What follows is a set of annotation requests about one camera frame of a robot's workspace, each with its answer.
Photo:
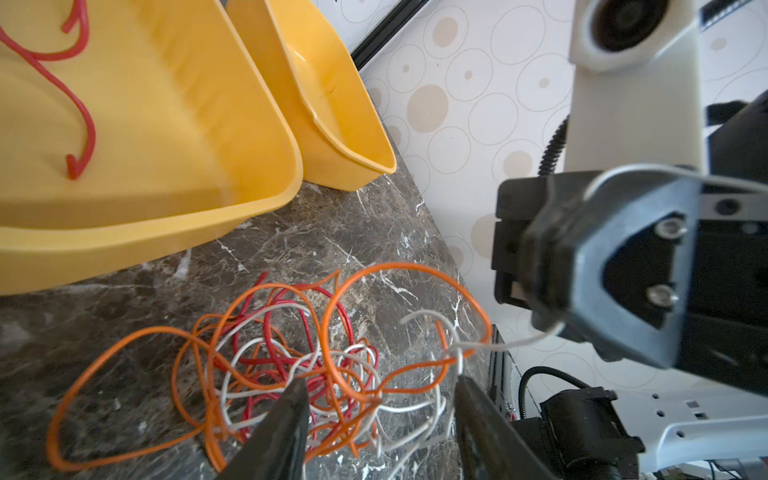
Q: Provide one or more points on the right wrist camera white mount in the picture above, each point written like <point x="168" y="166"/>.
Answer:
<point x="636" y="96"/>

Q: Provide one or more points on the right yellow plastic bin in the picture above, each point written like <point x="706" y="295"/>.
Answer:
<point x="317" y="87"/>

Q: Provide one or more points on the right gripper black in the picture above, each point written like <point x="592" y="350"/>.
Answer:
<point x="653" y="265"/>

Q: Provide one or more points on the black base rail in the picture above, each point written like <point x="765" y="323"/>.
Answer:
<point x="385" y="30"/>

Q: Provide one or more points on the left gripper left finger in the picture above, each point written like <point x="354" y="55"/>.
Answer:
<point x="276" y="448"/>

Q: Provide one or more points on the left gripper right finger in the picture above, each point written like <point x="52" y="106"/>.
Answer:
<point x="489" y="447"/>

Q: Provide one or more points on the middle yellow plastic bin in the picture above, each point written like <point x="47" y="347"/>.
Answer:
<point x="159" y="136"/>

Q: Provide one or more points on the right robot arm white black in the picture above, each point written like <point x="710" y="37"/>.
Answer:
<point x="591" y="432"/>

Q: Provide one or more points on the yellow plastic bin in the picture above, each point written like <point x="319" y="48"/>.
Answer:
<point x="317" y="87"/>
<point x="159" y="136"/>

